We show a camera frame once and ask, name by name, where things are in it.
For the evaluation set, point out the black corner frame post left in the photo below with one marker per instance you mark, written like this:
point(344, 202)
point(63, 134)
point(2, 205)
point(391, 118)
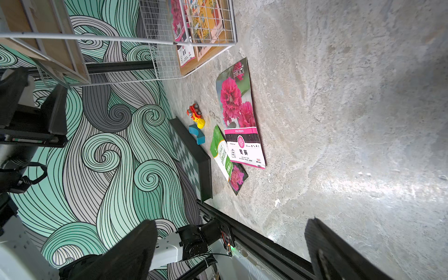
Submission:
point(102, 68)

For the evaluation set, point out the red yellow toy car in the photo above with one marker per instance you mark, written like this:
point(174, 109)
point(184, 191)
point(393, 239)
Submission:
point(196, 115)

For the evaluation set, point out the white wire shelf rack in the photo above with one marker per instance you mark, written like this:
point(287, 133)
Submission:
point(54, 40)

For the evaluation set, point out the illustrated shop seed bag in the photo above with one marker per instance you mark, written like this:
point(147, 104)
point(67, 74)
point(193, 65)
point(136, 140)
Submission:
point(209, 25)

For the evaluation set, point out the teal toy block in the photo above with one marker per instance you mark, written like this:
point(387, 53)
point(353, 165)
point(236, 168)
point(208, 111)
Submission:
point(195, 131)

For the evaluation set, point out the black white checker board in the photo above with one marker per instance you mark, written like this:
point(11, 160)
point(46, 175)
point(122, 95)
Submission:
point(195, 162)

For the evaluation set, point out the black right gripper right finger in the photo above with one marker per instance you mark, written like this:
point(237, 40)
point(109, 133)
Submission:
point(332, 258)

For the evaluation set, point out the green white seed bag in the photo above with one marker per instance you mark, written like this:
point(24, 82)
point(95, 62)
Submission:
point(234, 173)

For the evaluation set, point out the pink flower seed bag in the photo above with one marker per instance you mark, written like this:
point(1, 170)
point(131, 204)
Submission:
point(185, 53)
point(237, 112)

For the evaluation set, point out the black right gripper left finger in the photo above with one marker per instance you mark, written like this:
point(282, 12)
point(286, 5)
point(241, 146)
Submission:
point(129, 259)

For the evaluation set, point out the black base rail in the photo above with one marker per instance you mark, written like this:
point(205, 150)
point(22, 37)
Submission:
point(284, 263)

